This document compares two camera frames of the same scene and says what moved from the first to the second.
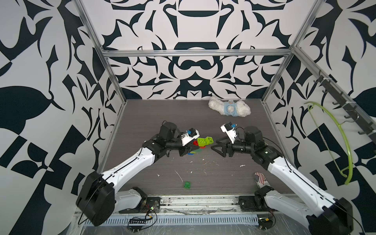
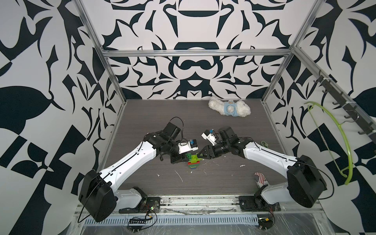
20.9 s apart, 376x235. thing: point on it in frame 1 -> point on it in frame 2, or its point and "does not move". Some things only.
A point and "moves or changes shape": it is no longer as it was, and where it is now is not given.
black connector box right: x=265 y=223 does not move
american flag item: x=260 y=179 does not move
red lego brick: x=195 y=143 moves or changes shape
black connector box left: x=137 y=221 does not move
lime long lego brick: x=201 y=142 -> x=194 y=159
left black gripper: x=186 y=148 -> x=180 y=157
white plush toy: x=230 y=107 does not move
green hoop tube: x=350 y=168 does not move
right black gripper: x=225 y=145 -> x=209 y=150
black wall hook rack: x=370 y=129 does not move
